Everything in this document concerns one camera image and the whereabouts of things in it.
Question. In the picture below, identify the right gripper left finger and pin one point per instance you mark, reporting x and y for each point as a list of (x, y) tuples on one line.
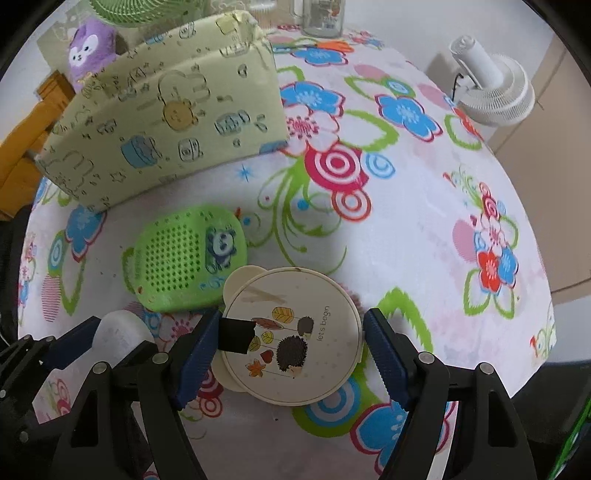
[(126, 419)]

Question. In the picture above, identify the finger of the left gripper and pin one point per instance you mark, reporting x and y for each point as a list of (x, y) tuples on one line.
[(134, 355), (69, 336)]

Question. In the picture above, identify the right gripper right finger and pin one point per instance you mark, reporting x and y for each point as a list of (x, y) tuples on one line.
[(489, 441)]

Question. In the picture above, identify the white oval mouse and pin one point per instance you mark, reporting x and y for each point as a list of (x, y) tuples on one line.
[(118, 334)]

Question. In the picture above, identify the green perforated panda case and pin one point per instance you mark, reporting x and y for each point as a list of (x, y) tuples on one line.
[(180, 262)]

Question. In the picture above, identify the round beige hedgehog mirror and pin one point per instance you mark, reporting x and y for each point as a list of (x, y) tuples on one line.
[(307, 335)]

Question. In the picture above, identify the wooden chair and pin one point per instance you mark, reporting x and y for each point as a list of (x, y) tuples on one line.
[(19, 175)]

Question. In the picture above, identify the floral tablecloth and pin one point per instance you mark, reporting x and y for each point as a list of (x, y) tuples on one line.
[(386, 186)]

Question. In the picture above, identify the yellow patterned cardboard box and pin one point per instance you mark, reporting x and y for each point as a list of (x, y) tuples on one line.
[(205, 94)]

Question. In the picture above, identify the purple plush bunny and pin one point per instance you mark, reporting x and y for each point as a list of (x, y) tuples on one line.
[(92, 47)]

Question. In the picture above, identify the patterned paper backdrop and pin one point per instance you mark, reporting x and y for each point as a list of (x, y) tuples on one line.
[(54, 44)]

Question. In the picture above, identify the white clip fan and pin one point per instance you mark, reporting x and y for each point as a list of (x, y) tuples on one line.
[(502, 93)]

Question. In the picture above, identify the green desk fan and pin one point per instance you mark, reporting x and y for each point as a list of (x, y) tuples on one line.
[(131, 13)]

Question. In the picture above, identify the cotton swab container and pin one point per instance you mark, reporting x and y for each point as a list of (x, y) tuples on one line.
[(262, 8)]

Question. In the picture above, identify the glass mason jar mug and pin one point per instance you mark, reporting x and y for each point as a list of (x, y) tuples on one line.
[(324, 19)]

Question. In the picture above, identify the orange handled scissors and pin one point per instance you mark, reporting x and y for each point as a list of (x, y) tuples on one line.
[(340, 46)]

